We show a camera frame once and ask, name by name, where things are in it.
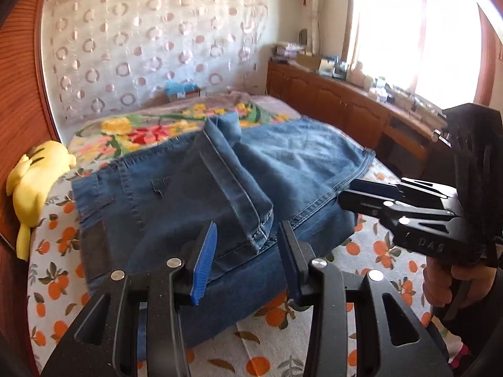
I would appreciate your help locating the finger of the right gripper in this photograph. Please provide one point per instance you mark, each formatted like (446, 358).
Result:
(365, 204)
(410, 191)

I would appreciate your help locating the wooden headboard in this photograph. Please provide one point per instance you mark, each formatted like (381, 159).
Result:
(25, 122)

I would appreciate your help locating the yellow Pikachu plush toy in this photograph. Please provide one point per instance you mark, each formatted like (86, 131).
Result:
(29, 183)

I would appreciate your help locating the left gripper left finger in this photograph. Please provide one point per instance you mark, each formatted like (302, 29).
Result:
(102, 340)

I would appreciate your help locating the floral blanket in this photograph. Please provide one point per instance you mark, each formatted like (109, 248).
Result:
(110, 137)

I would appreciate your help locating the circle pattern sheer curtain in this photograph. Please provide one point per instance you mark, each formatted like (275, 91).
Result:
(104, 57)

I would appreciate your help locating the stack of papers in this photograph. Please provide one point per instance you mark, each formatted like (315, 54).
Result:
(286, 52)

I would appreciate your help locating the box with blue cloth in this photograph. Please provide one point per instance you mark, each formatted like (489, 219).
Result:
(180, 91)

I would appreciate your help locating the cardboard box on cabinet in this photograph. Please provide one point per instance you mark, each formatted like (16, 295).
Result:
(311, 62)

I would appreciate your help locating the window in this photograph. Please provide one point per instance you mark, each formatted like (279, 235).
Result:
(446, 51)

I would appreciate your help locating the blue denim jeans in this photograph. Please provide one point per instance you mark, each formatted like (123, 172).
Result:
(142, 209)

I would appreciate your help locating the right hand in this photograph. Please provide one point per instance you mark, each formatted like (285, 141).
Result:
(439, 278)

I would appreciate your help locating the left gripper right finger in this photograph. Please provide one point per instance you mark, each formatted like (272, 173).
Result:
(391, 340)

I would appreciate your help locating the wooden side cabinet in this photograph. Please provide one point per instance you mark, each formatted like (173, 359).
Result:
(405, 145)

